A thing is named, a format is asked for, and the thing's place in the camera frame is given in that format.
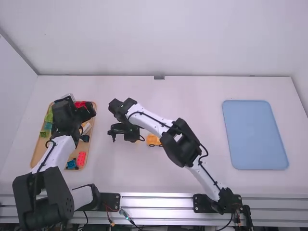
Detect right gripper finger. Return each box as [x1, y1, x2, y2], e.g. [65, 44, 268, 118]
[107, 122, 126, 137]
[110, 132, 125, 143]

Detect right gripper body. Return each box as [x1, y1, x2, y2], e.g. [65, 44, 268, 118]
[122, 123, 145, 143]

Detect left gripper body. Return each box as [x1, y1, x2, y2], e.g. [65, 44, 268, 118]
[73, 102, 98, 122]

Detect white toy brick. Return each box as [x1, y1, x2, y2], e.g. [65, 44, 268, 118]
[80, 122, 93, 133]

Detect yellow toy car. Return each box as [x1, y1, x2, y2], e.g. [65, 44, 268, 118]
[146, 134, 164, 148]

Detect tan tray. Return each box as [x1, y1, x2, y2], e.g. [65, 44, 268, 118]
[29, 100, 98, 172]

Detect clear green toy brick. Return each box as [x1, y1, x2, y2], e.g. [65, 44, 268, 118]
[44, 106, 55, 122]

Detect silver rails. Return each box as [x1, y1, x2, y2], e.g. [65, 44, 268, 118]
[0, 192, 308, 226]

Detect blue mat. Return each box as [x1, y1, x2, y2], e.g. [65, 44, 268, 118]
[221, 100, 290, 171]

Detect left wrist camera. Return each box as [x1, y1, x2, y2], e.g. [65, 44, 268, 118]
[61, 93, 76, 103]

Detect black cable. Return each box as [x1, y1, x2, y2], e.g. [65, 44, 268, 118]
[127, 110, 177, 132]
[197, 143, 221, 191]
[36, 140, 57, 173]

